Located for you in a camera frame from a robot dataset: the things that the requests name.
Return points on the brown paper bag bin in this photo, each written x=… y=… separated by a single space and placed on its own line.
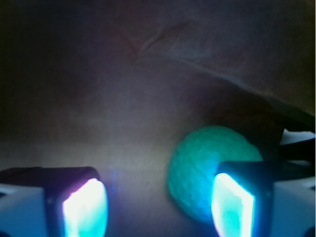
x=117 y=84

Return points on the green textured ball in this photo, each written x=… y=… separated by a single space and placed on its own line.
x=194 y=164

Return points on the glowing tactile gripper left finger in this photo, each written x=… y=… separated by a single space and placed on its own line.
x=53 y=202

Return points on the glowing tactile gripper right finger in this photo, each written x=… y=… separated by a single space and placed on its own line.
x=264 y=199

